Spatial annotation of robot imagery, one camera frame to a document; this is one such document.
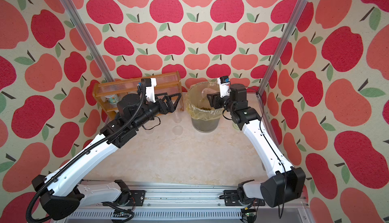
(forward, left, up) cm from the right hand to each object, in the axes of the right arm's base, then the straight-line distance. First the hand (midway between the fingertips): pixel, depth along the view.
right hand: (214, 96), depth 75 cm
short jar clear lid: (-2, +22, -32) cm, 39 cm away
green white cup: (+4, +62, -12) cm, 63 cm away
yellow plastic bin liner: (-2, +9, -7) cm, 11 cm away
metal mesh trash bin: (0, +3, -29) cm, 29 cm away
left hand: (-12, +17, +10) cm, 23 cm away
